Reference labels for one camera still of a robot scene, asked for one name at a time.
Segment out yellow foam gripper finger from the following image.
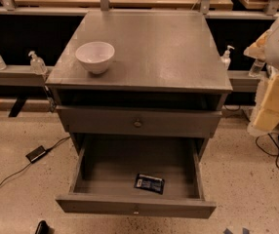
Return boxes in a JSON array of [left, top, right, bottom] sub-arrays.
[[247, 71, 279, 137]]

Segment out blue rxbar blueberry wrapper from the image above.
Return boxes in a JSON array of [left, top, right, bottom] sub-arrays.
[[134, 174, 165, 194]]

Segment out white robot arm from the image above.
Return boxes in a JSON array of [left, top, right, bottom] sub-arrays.
[[244, 17, 279, 137]]

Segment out grey wooden drawer cabinet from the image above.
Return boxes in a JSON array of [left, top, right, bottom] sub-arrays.
[[46, 11, 232, 152]]

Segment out closed grey top drawer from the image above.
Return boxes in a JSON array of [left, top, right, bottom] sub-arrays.
[[57, 106, 221, 138]]

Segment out open grey middle drawer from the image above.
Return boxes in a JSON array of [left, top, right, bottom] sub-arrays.
[[56, 135, 216, 218]]

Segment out clear plastic water bottle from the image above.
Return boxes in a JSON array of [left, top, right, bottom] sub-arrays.
[[248, 59, 265, 77]]

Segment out clear pump bottle right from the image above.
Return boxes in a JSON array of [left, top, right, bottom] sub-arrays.
[[220, 45, 234, 69]]

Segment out blue tape pieces on floor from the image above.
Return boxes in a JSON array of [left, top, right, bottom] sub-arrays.
[[222, 227, 251, 234]]

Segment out white ceramic bowl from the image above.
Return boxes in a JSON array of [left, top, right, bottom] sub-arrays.
[[75, 42, 115, 74]]

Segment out black power adapter brick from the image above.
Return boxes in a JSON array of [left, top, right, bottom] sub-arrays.
[[25, 146, 46, 163]]

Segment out black object bottom edge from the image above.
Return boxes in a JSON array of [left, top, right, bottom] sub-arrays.
[[35, 220, 50, 234]]

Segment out black coiled floor cable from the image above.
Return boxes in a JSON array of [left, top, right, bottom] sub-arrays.
[[255, 132, 279, 173]]

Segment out black adapter floor cable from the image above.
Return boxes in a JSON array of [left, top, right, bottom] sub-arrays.
[[0, 136, 71, 201]]

